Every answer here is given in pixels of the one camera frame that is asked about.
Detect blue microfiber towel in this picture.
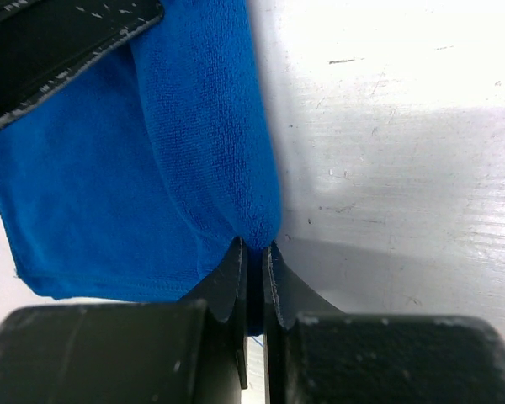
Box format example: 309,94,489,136
0,0,284,338

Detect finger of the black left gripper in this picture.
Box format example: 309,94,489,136
0,0,164,130

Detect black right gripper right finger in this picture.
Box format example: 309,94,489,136
262,245,505,403

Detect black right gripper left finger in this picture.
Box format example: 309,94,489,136
0,239,247,403

